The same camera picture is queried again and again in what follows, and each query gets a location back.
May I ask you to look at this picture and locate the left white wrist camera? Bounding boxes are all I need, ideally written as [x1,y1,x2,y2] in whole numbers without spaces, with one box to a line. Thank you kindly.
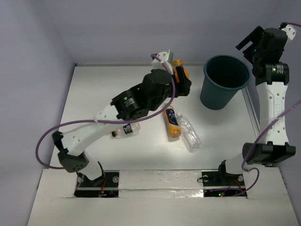
[151,49,174,70]

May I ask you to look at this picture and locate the small clear dark-label bottle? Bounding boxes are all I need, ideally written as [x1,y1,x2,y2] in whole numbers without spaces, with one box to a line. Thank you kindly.
[111,122,141,137]

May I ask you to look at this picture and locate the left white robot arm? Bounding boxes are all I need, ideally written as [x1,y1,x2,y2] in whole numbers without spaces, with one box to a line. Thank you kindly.
[52,66,191,187]

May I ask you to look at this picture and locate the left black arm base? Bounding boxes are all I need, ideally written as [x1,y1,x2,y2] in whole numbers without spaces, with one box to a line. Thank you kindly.
[74,163,119,198]

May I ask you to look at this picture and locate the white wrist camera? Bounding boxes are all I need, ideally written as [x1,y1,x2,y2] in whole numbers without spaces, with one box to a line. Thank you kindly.
[278,22,301,44]
[151,49,174,70]

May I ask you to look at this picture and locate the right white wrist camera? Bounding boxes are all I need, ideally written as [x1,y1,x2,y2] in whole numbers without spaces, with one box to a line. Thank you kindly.
[278,22,301,44]

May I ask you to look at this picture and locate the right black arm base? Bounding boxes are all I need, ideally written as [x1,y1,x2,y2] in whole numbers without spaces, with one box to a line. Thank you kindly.
[197,164,247,198]

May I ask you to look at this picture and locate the crushed clear plastic bottle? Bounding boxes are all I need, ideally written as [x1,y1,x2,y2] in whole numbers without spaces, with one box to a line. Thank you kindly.
[176,113,201,152]

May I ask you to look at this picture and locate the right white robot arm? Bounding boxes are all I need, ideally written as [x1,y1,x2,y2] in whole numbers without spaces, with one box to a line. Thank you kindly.
[216,22,296,185]

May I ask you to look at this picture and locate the dark teal plastic bin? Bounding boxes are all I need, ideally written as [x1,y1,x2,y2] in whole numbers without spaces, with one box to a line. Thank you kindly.
[200,55,251,110]

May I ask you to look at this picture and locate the orange drink bottle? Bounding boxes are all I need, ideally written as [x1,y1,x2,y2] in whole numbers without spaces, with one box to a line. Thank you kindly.
[172,59,189,83]

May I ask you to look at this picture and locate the tall orange blue-label bottle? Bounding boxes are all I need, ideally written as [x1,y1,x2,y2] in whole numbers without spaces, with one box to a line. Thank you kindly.
[164,105,181,138]

